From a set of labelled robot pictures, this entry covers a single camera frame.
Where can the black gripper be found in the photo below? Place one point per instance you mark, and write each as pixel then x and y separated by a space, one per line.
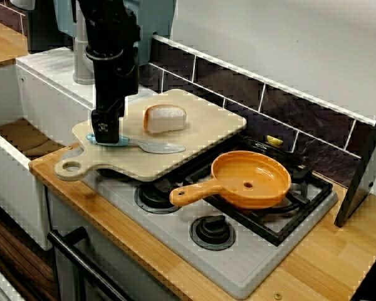
pixel 109 84

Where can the bread slice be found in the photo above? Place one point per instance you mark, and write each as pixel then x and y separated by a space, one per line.
pixel 169 122

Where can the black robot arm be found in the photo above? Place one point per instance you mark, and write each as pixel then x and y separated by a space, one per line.
pixel 106 22

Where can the white toy sink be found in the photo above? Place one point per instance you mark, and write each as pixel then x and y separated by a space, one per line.
pixel 50 100

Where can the grey toy faucet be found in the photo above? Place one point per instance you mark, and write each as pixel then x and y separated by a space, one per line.
pixel 80 62

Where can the wooden cutting board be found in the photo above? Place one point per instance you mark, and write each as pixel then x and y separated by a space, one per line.
pixel 191 138

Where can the black stove knob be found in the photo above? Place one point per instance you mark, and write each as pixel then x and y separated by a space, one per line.
pixel 213 233
pixel 156 200

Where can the white toy oven front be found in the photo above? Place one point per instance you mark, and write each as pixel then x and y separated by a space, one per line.
pixel 119 260

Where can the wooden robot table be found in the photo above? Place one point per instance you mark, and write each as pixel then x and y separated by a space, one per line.
pixel 3 44

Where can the orange toy frying pan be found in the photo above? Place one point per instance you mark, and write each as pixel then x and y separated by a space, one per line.
pixel 257 185

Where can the small yellow toy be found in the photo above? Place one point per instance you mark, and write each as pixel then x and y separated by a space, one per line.
pixel 274 140

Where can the grey toy stove top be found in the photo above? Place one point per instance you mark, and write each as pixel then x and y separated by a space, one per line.
pixel 244 269

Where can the black burner grate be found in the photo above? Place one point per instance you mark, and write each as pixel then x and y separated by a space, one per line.
pixel 319 188

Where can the wooden countertop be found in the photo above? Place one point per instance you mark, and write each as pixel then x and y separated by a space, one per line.
pixel 316 257

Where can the black slanted panel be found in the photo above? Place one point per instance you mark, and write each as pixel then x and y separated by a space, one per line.
pixel 363 175

